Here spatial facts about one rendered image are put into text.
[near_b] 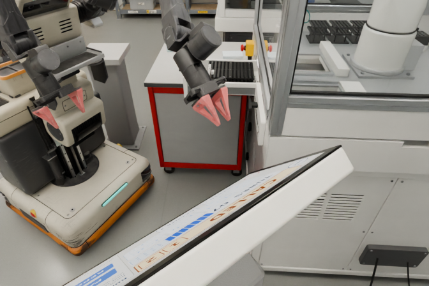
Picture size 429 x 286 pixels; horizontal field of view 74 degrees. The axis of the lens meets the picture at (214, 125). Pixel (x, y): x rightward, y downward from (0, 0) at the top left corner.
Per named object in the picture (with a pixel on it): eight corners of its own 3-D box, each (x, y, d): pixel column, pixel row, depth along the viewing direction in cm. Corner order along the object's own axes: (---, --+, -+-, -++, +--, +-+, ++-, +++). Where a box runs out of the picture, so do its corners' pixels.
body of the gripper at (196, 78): (228, 82, 70) (213, 56, 70) (195, 96, 65) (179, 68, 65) (218, 93, 75) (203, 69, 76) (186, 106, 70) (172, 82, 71)
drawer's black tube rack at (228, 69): (206, 89, 135) (205, 76, 131) (209, 72, 149) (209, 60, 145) (253, 90, 134) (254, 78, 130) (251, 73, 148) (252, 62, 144)
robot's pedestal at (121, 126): (101, 150, 225) (71, 60, 179) (112, 126, 249) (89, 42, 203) (138, 150, 225) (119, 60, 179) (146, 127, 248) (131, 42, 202)
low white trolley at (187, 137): (159, 177, 202) (143, 82, 156) (174, 124, 251) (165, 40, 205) (241, 180, 199) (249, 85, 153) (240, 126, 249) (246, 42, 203)
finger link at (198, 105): (240, 112, 68) (220, 79, 69) (218, 124, 64) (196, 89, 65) (228, 122, 74) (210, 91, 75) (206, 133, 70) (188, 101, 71)
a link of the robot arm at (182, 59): (182, 55, 75) (166, 57, 71) (198, 39, 71) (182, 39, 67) (195, 77, 75) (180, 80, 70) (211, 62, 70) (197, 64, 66)
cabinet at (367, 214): (247, 279, 147) (263, 170, 98) (242, 146, 228) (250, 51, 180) (438, 290, 142) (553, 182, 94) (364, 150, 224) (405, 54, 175)
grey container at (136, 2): (130, 9, 487) (128, -1, 477) (134, 4, 511) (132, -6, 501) (153, 9, 487) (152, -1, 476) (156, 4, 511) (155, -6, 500)
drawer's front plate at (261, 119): (258, 146, 105) (260, 122, 99) (253, 103, 129) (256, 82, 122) (262, 146, 105) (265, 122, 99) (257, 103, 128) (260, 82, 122)
